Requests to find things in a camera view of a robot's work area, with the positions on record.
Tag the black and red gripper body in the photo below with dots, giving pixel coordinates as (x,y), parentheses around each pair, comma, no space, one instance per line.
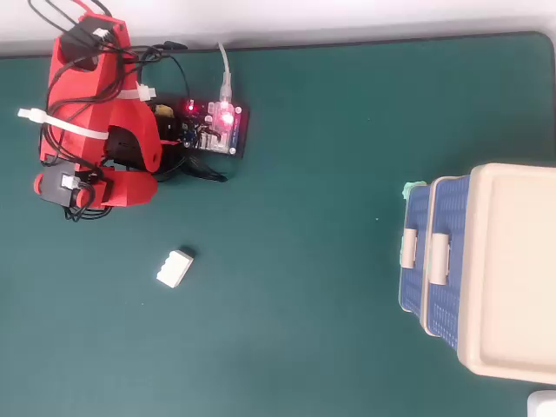
(61,187)

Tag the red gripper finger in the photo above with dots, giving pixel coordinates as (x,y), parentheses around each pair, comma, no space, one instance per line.
(134,189)

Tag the white toy brick cube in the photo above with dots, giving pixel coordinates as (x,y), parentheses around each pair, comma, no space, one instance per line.
(174,268)

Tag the blue woven drawer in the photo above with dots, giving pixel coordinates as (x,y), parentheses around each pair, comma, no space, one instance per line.
(452,304)
(412,286)

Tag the red robot arm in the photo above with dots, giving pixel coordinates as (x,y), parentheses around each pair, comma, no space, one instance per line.
(78,87)

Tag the beige plastic drawer cabinet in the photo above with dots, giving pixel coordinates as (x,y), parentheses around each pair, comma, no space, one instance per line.
(512,269)

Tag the white zip tie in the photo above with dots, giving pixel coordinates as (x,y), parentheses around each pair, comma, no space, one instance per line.
(137,93)
(65,125)

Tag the black controller circuit board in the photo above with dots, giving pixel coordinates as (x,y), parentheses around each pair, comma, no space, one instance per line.
(217,130)

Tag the green desk mat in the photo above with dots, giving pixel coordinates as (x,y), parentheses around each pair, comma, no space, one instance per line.
(282,304)

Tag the green foam piece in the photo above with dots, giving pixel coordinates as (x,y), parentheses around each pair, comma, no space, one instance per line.
(410,189)

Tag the white box corner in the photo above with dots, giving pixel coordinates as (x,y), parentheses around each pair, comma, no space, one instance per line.
(543,404)

